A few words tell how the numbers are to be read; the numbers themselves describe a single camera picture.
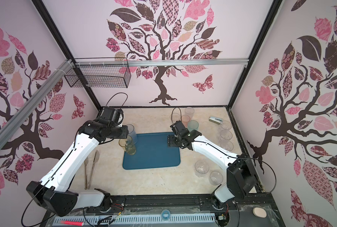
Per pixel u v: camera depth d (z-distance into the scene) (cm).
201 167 86
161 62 93
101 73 95
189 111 109
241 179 42
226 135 98
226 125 106
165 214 70
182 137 62
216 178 81
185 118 104
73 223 69
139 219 70
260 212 70
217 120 110
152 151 92
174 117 106
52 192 37
